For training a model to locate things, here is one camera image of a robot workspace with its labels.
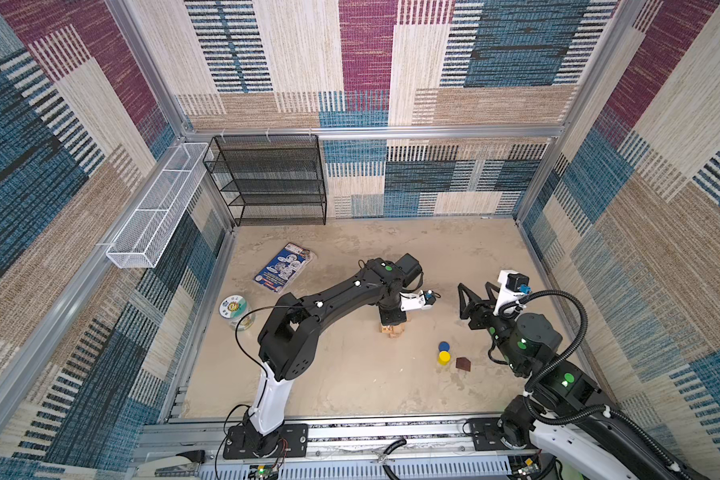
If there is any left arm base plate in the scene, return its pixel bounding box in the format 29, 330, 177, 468
221, 423, 309, 460

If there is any blue comic book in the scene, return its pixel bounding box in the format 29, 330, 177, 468
253, 243, 317, 293

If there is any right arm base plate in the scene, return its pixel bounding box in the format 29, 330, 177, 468
464, 417, 534, 451

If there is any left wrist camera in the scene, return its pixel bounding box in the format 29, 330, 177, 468
400, 290, 440, 312

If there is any dark brown house block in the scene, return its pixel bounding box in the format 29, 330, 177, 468
455, 357, 471, 372

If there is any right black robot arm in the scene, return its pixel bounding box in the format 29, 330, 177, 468
457, 272, 703, 479

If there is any black wire shelf rack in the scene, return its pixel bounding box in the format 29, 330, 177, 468
204, 134, 328, 227

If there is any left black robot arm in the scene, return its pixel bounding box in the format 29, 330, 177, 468
242, 254, 439, 456

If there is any aluminium front rail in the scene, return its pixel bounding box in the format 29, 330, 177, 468
131, 410, 643, 480

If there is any yellow cylinder block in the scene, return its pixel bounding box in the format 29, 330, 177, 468
438, 351, 451, 365

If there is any white wire basket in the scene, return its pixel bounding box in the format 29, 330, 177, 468
106, 143, 209, 269

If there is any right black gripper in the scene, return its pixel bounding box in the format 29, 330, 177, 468
457, 281, 529, 374

